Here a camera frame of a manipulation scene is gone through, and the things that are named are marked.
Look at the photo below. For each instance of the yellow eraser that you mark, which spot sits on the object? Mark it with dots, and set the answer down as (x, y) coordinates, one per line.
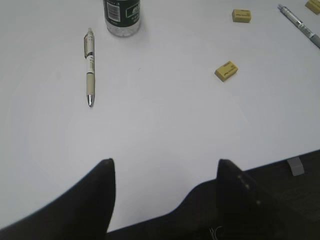
(241, 15)
(226, 71)
(314, 6)

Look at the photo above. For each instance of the clear water bottle green label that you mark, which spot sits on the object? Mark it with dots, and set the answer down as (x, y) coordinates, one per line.
(122, 17)

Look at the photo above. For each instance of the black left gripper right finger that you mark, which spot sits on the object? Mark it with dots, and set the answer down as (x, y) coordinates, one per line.
(243, 205)

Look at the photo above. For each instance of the grey table edge bracket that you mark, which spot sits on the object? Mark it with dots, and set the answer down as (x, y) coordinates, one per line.
(296, 166)

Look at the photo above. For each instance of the grey grip pen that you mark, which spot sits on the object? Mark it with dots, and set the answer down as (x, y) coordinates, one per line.
(298, 23)

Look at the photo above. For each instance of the yellow eraser centre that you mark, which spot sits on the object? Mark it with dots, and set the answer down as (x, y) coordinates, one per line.
(241, 15)

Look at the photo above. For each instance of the beige grip pen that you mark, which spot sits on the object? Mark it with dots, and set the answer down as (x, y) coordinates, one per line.
(89, 54)

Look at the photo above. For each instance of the yellow eraser right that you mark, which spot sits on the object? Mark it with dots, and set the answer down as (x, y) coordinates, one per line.
(314, 6)

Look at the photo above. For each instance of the yellow eraser front left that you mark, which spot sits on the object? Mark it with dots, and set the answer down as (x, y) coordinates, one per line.
(226, 71)

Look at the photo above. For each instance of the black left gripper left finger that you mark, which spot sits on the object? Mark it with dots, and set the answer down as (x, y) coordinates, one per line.
(83, 212)

